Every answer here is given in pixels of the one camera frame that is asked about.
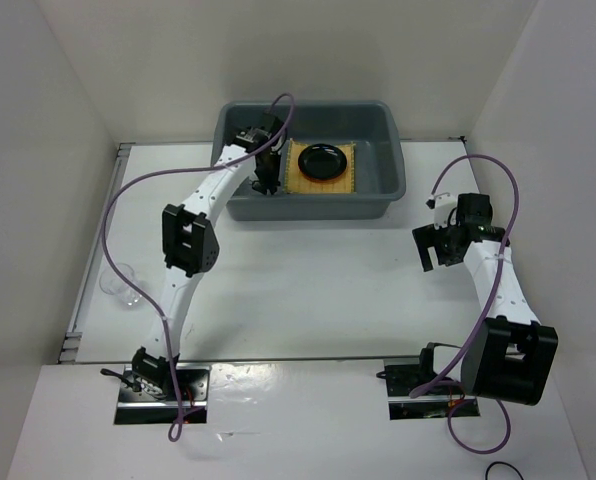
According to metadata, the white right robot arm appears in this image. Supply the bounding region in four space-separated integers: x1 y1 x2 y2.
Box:
413 193 558 405

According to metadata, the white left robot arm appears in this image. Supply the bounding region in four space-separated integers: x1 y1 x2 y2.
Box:
132 113 286 400

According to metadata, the aluminium table rail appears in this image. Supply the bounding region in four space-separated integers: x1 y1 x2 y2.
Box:
57 143 133 364

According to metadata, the grey plastic bin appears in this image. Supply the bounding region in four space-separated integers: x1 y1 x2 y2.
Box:
227 100 406 221

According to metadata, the clear plastic cup lower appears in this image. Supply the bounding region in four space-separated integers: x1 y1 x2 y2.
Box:
99 267 142 308

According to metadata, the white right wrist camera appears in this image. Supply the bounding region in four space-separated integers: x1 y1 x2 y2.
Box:
425 192 458 230

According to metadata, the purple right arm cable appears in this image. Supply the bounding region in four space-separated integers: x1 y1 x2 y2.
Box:
408 154 522 455

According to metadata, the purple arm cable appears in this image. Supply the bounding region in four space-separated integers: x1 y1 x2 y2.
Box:
408 154 522 455
99 93 297 443

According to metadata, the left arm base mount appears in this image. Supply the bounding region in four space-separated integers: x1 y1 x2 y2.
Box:
100 363 211 425

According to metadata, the black round plate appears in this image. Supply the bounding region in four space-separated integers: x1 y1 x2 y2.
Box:
297 143 348 181

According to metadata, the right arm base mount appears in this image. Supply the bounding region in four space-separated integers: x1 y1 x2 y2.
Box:
375 356 480 421

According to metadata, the black cable loop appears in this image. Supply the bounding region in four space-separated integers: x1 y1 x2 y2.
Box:
485 460 524 480

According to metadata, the woven bamboo mat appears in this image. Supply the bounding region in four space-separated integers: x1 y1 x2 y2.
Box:
283 139 356 195

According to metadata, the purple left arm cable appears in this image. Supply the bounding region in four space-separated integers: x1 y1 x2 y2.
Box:
99 93 297 443

